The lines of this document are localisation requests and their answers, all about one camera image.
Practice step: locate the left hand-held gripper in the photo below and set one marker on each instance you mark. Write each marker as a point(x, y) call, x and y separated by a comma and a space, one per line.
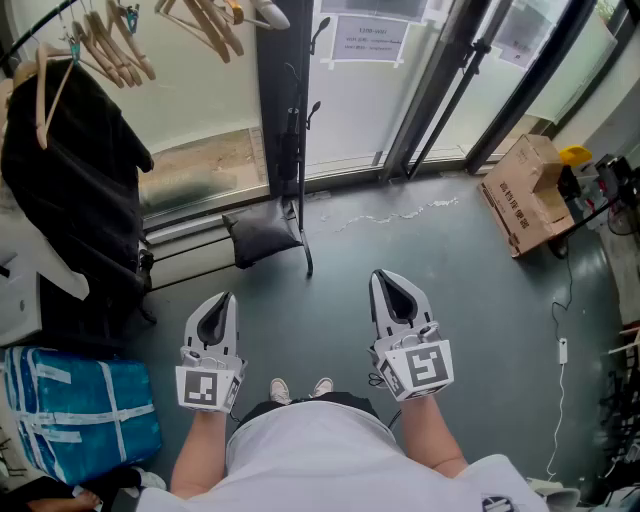
point(200, 390)

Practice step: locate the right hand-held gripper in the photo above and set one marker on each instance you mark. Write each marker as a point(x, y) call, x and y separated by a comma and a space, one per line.
point(425, 367)

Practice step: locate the black stand pole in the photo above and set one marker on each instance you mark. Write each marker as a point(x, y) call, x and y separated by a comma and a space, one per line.
point(302, 225)
point(590, 220)

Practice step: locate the person's left forearm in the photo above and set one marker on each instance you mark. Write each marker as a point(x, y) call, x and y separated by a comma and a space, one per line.
point(200, 450)

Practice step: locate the person's right forearm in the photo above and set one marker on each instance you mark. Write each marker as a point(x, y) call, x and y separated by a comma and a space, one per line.
point(430, 435)

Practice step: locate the black garment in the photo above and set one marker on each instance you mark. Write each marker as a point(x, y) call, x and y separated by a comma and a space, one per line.
point(75, 190)

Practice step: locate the person's left shoe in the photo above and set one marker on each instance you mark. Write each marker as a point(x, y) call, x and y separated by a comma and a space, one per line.
point(280, 391)

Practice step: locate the person's shoe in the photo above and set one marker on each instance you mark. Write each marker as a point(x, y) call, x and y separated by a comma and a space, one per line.
point(323, 386)
point(280, 391)

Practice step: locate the person's black shorts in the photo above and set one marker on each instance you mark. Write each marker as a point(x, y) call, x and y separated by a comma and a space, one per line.
point(350, 400)

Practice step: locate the black sandbag weight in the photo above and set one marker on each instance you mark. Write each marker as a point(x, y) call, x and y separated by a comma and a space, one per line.
point(262, 232)

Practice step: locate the person's right shoe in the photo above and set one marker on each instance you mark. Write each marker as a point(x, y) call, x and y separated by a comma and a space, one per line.
point(323, 386)

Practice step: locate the blue wrapped package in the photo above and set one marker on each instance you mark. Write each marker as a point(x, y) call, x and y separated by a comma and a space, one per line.
point(75, 400)

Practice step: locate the cardboard box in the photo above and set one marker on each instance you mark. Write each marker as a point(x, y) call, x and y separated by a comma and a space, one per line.
point(520, 195)

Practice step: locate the person's white shirt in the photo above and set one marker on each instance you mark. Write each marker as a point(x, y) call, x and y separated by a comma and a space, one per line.
point(320, 460)

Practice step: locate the white power adapter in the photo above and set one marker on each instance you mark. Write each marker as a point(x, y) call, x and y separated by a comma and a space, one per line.
point(563, 351)

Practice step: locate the white cabinet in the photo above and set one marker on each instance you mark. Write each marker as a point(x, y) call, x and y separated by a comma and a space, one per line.
point(20, 300)

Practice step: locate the yellow helmet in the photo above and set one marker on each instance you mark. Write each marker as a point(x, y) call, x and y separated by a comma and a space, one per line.
point(575, 154)

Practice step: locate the white paper sign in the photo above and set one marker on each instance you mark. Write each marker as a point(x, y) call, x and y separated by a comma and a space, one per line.
point(367, 37)

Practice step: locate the black tripod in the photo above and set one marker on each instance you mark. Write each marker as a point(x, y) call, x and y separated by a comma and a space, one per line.
point(481, 47)

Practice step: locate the row of wooden hangers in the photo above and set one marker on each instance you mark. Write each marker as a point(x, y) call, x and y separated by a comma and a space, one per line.
point(107, 50)

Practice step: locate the grey printed sheet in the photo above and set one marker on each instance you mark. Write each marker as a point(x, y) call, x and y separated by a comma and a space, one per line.
point(522, 35)

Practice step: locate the teal clip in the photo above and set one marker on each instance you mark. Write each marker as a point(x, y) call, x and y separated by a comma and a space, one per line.
point(75, 50)
point(132, 17)

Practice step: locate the white plastic hanger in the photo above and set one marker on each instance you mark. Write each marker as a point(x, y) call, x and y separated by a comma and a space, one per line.
point(272, 15)

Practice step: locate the curved clothes rail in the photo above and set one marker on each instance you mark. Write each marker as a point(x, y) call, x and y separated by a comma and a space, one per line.
point(30, 39)

